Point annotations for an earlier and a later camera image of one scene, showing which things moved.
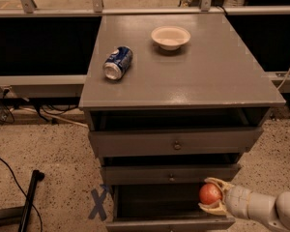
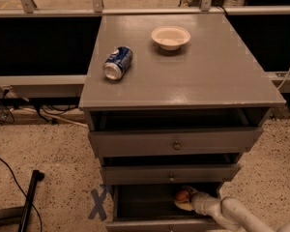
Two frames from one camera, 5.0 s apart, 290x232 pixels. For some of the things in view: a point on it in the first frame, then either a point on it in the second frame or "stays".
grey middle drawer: (175, 169) stays
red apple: (210, 193) to (182, 195)
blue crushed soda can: (117, 63) stays
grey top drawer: (175, 131) stays
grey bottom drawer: (162, 208) stays
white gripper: (238, 200) to (198, 199)
